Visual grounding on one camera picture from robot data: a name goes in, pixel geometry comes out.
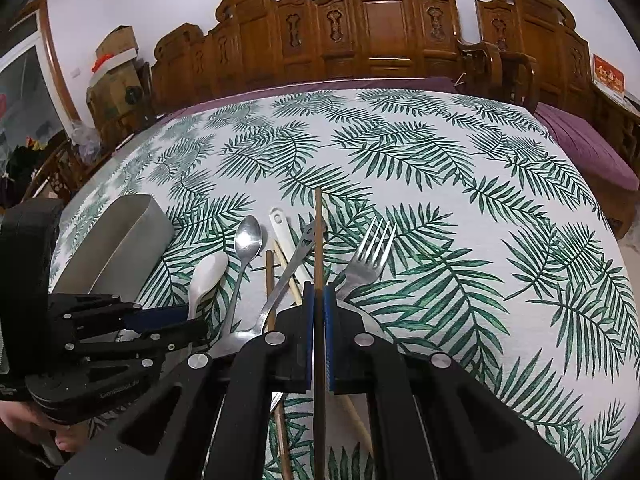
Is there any carved wooden sofa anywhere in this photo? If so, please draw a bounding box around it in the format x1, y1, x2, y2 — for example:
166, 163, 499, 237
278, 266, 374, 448
149, 0, 503, 112

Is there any light bamboo chopstick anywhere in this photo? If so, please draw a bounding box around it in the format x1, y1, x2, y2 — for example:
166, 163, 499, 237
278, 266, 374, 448
272, 240, 375, 458

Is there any clear plastic bag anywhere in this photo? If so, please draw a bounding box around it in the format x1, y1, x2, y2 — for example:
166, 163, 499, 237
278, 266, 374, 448
67, 120, 104, 167

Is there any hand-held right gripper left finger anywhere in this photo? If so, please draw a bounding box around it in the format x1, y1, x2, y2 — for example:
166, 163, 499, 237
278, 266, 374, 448
54, 282, 317, 480

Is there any metal spoon with holed handle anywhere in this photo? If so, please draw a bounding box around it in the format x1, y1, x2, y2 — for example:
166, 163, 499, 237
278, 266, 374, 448
210, 221, 327, 359

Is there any wooden framed glass door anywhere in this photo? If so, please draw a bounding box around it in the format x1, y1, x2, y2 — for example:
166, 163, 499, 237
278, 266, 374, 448
0, 0, 83, 161

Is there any red calendar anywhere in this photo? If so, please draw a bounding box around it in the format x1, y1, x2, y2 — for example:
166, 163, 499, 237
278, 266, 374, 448
592, 54, 626, 95

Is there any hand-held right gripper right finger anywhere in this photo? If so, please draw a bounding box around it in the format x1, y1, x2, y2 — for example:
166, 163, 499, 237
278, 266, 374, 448
324, 282, 586, 480

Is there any long white plastic spoon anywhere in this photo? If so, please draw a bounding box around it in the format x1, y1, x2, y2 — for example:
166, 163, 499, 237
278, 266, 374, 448
269, 206, 386, 342

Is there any carved wooden armchair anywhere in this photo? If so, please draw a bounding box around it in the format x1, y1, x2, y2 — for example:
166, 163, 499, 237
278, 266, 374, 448
457, 0, 599, 111

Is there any grey metal tray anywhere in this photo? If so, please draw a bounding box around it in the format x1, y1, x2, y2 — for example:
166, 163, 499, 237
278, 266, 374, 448
52, 194, 177, 307

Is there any dark brown chopstick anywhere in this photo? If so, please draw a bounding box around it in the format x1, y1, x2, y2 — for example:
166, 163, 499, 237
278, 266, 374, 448
313, 187, 327, 480

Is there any small cardboard box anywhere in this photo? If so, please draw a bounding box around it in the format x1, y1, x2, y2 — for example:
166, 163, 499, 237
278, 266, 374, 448
95, 25, 139, 67

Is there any person's left hand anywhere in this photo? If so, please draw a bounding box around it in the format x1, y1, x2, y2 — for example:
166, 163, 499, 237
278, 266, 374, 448
0, 400, 77, 454

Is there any wooden side cabinet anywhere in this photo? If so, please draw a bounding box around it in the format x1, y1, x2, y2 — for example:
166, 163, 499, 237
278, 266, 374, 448
590, 80, 640, 162

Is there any metal fork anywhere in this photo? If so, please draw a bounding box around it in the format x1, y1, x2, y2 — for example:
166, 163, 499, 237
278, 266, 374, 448
336, 216, 398, 304

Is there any leaf print tablecloth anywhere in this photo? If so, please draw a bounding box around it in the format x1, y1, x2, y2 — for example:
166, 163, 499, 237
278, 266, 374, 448
50, 87, 629, 480

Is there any purple seat cushion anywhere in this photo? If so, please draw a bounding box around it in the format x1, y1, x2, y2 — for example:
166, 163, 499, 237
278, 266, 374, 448
534, 102, 640, 194

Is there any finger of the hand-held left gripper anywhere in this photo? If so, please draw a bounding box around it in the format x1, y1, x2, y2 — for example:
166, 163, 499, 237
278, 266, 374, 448
47, 294, 192, 334
62, 318, 210, 362

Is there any large cardboard box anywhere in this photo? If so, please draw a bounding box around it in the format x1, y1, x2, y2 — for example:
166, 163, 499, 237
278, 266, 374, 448
86, 60, 152, 131

